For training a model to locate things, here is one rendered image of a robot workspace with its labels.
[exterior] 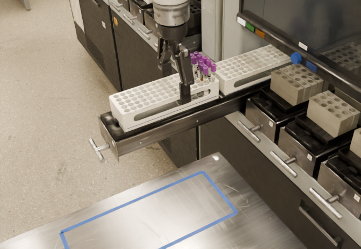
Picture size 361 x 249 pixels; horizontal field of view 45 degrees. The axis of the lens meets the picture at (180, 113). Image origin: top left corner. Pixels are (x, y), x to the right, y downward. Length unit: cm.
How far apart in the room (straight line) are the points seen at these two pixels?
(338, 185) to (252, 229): 27
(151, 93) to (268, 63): 37
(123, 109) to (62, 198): 109
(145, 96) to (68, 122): 144
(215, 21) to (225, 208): 74
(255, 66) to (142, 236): 63
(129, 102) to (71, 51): 214
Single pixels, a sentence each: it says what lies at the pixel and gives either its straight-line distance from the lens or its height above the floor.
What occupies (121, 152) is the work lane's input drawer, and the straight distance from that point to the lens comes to 117.
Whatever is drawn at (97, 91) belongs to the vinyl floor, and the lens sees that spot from 280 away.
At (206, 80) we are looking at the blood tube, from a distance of 120.
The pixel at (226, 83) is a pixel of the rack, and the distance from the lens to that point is 125.
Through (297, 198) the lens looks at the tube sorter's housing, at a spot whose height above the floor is 63.
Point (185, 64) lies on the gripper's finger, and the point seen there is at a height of 98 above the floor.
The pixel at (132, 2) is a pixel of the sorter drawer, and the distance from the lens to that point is 191.
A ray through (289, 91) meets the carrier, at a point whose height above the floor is 86.
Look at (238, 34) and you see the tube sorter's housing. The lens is 138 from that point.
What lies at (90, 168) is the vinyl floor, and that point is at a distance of 227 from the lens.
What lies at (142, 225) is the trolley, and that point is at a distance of 93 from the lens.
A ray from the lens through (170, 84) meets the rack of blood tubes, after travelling 122.
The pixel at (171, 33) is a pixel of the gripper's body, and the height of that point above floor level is 105.
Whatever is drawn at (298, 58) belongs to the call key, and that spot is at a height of 99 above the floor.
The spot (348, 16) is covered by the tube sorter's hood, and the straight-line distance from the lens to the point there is 101.
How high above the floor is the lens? 155
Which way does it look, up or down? 38 degrees down
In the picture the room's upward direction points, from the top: 3 degrees counter-clockwise
